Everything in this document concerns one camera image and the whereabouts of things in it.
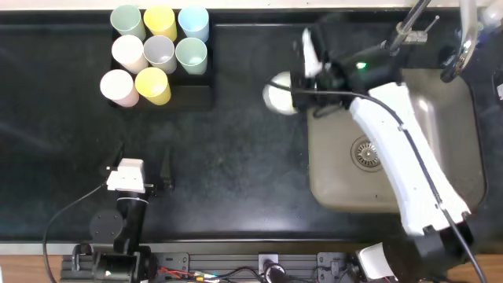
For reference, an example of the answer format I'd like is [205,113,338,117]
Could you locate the yellow cup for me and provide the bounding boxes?
[142,5,178,42]
[134,66,172,106]

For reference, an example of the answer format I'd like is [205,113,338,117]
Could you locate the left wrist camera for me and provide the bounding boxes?
[105,158,147,194]

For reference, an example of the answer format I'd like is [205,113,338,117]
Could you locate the blue cup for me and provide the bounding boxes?
[178,6,211,43]

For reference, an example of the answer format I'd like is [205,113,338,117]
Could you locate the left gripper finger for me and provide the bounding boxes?
[101,141,126,175]
[158,147,175,191]

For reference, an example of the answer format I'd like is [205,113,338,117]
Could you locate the steel tap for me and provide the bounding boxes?
[379,0,483,83]

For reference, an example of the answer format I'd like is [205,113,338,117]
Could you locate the mounting rail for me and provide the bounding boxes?
[61,251,362,283]

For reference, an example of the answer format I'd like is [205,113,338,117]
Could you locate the blue soap bottle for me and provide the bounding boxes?
[451,3,503,52]

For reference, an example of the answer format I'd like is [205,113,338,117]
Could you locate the black tray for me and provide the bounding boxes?
[108,23,216,111]

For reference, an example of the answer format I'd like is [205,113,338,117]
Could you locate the white cup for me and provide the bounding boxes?
[111,34,149,75]
[262,71,299,116]

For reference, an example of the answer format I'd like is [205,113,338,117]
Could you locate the steel sink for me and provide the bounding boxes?
[307,68,487,215]

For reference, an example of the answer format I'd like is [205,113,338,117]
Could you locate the pink cup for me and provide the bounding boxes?
[99,68,141,108]

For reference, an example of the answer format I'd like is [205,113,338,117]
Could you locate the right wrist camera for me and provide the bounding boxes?
[300,27,327,79]

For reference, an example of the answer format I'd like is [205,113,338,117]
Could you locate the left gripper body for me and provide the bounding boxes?
[143,179,175,198]

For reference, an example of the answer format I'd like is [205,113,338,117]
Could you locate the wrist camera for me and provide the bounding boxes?
[300,27,327,79]
[105,158,147,194]

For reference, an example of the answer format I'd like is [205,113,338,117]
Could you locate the green cup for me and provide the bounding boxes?
[109,4,147,42]
[174,37,208,76]

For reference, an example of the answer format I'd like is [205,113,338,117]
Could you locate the grey cup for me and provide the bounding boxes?
[142,35,178,75]

